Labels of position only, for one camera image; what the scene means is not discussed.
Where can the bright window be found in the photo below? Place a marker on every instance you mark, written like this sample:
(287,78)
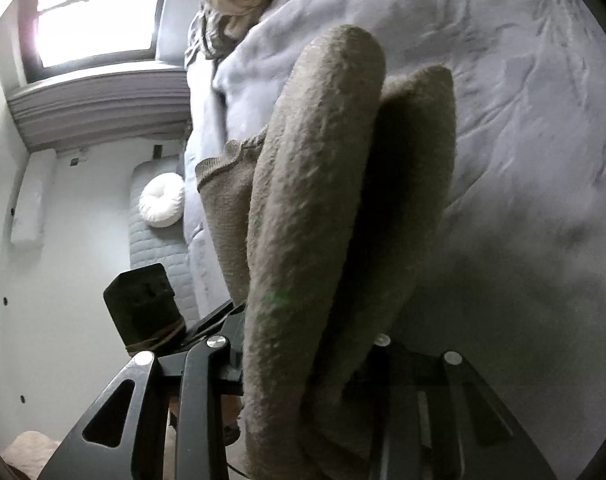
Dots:
(93,25)

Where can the grey bed blanket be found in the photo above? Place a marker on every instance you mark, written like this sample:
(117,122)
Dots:
(508,110)

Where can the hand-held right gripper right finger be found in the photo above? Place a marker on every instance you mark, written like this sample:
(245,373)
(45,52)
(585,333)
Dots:
(383,360)

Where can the grey ribbed window ledge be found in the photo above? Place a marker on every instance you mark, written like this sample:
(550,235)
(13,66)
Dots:
(98,110)

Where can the beige fuzzy rug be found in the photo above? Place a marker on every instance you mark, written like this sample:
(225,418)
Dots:
(33,447)

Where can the white wall panel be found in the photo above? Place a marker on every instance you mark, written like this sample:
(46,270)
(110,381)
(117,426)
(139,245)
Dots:
(30,205)

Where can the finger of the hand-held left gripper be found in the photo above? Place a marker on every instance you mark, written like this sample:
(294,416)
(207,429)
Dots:
(208,320)

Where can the beige knit sweater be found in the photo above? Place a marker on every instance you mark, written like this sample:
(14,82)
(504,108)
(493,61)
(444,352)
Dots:
(303,210)

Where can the white round cushion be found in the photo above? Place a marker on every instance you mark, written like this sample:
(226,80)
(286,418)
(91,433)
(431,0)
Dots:
(160,200)

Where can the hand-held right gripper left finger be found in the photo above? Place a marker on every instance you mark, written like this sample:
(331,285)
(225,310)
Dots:
(233,360)

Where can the grey quilted mat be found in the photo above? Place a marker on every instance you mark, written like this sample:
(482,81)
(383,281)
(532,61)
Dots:
(153,255)

